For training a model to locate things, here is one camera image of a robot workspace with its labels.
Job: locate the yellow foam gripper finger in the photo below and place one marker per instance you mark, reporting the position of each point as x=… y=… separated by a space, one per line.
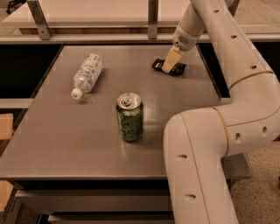
x=172 y=58

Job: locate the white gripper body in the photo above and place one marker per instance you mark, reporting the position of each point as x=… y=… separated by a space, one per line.
x=184 y=38

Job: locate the black rxbar chocolate wrapper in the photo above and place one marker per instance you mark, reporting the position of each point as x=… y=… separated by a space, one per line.
x=177 y=70

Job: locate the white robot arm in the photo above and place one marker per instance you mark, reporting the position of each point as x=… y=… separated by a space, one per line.
x=195 y=141

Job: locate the green soda can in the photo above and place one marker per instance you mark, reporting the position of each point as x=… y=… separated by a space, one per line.
x=130 y=116

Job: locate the clear plastic water bottle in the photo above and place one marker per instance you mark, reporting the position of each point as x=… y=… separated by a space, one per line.
x=87 y=75

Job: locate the grey drawer cabinet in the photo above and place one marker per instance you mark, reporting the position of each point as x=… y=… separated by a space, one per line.
x=136 y=199

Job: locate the middle metal rail bracket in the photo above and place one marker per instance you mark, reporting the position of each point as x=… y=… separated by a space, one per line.
x=152 y=19

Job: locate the metal rail bracket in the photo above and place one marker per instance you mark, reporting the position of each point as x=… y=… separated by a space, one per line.
x=39 y=19
x=152 y=19

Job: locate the left metal rail bracket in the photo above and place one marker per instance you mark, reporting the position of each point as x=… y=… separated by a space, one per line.
x=39 y=19

